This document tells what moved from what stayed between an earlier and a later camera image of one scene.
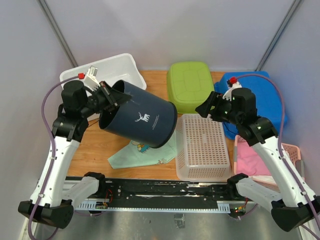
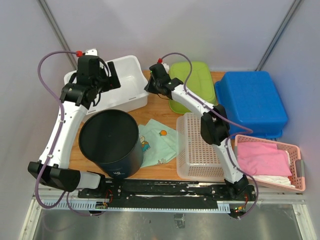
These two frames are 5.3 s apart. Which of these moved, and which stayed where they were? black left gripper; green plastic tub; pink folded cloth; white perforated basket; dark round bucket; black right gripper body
Moved: black right gripper body; black left gripper; dark round bucket
Stayed: pink folded cloth; green plastic tub; white perforated basket
